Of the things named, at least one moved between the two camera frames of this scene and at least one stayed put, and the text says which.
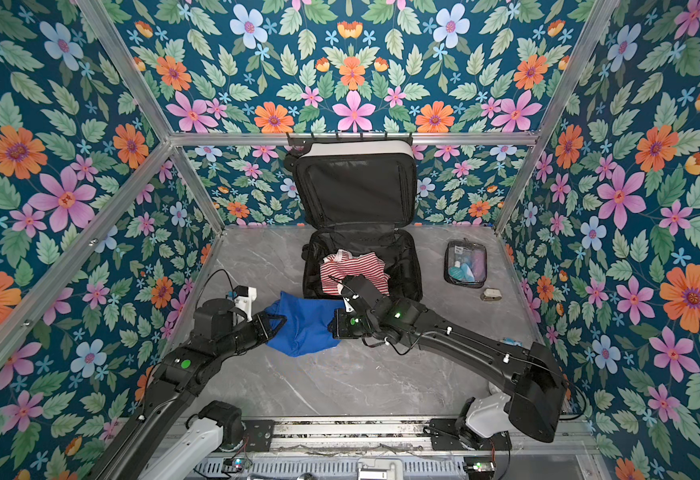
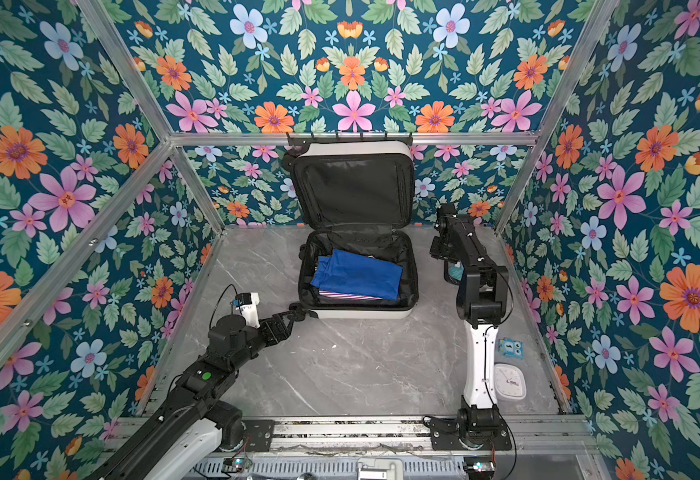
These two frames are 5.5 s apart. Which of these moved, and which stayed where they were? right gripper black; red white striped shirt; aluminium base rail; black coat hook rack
Moved: red white striped shirt; right gripper black
Stayed: aluminium base rail; black coat hook rack
